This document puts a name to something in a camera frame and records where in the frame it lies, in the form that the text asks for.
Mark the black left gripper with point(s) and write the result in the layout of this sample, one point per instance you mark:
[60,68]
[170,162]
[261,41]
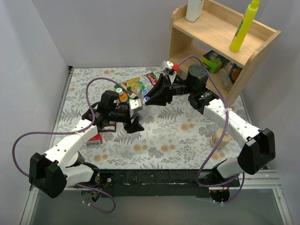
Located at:
[131,117]

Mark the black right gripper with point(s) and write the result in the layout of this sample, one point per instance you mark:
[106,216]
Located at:
[168,88]

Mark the clear plastic bottle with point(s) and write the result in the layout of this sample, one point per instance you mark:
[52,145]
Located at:
[142,99]
[144,113]

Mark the orange milk tea bottle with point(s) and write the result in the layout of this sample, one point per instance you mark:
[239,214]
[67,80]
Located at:
[122,101]

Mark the white green printed cap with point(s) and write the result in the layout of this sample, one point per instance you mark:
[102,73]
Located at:
[119,90]

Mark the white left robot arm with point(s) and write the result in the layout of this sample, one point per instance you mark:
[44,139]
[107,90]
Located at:
[63,165]

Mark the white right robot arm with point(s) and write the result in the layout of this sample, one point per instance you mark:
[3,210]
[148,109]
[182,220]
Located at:
[257,146]

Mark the white bottle on shelf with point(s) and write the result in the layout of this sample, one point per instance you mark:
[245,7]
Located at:
[194,10]

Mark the yellow squeeze bottle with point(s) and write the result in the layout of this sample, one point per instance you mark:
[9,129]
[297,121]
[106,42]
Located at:
[244,26]

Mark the brown chocolate bar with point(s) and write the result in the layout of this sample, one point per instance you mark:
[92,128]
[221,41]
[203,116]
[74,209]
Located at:
[110,127]

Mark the green chips bag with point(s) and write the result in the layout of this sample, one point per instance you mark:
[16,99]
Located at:
[140,83]

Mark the red white box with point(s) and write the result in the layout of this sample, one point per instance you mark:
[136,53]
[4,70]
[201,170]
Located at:
[97,139]

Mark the floral table mat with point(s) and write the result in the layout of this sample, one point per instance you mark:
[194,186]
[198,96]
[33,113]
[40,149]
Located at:
[174,136]

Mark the green black box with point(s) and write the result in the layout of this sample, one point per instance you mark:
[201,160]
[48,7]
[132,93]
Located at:
[214,61]

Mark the clear glass jar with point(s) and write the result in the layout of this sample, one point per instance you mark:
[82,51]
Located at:
[226,82]

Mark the wooden shelf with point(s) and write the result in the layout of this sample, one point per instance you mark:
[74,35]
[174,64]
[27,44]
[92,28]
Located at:
[214,30]

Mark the dark orange snack packet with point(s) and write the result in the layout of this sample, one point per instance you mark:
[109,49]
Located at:
[234,72]

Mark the black front rail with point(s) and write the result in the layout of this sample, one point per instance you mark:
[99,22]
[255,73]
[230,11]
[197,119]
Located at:
[151,182]

